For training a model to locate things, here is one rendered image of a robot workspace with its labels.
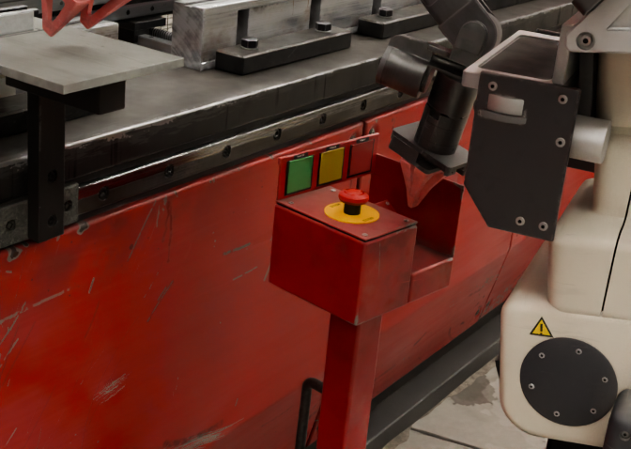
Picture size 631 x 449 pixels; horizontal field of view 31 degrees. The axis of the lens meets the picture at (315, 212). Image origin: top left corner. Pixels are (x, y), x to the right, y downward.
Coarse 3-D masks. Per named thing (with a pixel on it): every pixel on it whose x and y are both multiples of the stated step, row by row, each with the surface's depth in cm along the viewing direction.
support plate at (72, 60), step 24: (0, 48) 120; (24, 48) 121; (48, 48) 122; (72, 48) 123; (96, 48) 124; (120, 48) 125; (144, 48) 126; (0, 72) 114; (24, 72) 112; (48, 72) 113; (72, 72) 114; (96, 72) 115; (120, 72) 116; (144, 72) 119
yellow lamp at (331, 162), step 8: (328, 152) 151; (336, 152) 152; (328, 160) 151; (336, 160) 153; (320, 168) 151; (328, 168) 152; (336, 168) 153; (320, 176) 151; (328, 176) 152; (336, 176) 154
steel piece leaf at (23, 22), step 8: (0, 16) 124; (8, 16) 125; (16, 16) 126; (24, 16) 127; (32, 16) 128; (0, 24) 125; (8, 24) 126; (16, 24) 127; (24, 24) 128; (32, 24) 129; (0, 32) 125; (8, 32) 126; (16, 32) 127
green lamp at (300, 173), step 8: (296, 160) 146; (304, 160) 148; (312, 160) 149; (288, 168) 146; (296, 168) 147; (304, 168) 148; (288, 176) 146; (296, 176) 148; (304, 176) 149; (288, 184) 147; (296, 184) 148; (304, 184) 149; (288, 192) 147
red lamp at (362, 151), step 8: (360, 144) 155; (368, 144) 157; (352, 152) 155; (360, 152) 156; (368, 152) 157; (352, 160) 155; (360, 160) 157; (368, 160) 158; (352, 168) 156; (360, 168) 157; (368, 168) 159
